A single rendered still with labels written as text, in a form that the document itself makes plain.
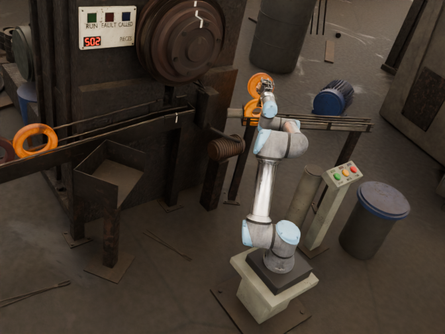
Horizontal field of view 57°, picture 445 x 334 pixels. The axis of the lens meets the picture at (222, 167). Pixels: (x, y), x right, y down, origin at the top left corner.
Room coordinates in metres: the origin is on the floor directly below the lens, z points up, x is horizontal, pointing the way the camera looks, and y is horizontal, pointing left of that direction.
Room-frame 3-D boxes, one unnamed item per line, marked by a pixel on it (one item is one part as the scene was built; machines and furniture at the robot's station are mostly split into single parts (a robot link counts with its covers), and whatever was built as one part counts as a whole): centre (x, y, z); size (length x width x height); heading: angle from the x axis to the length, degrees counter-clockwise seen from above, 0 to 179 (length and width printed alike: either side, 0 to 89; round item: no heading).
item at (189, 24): (1.86, 0.26, 1.11); 0.28 x 0.06 x 0.28; 136
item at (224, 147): (2.07, 0.00, 0.27); 0.22 x 0.13 x 0.53; 136
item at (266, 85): (2.11, -0.13, 0.88); 0.12 x 0.08 x 0.09; 11
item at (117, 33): (1.76, 0.64, 1.15); 0.26 x 0.02 x 0.18; 136
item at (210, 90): (2.11, 0.18, 0.68); 0.11 x 0.08 x 0.24; 46
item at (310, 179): (1.99, -0.53, 0.26); 0.12 x 0.12 x 0.52
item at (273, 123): (1.96, -0.19, 0.77); 0.11 x 0.08 x 0.11; 95
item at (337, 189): (1.91, -0.67, 0.31); 0.24 x 0.16 x 0.62; 136
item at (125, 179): (1.38, 0.47, 0.36); 0.26 x 0.20 x 0.72; 171
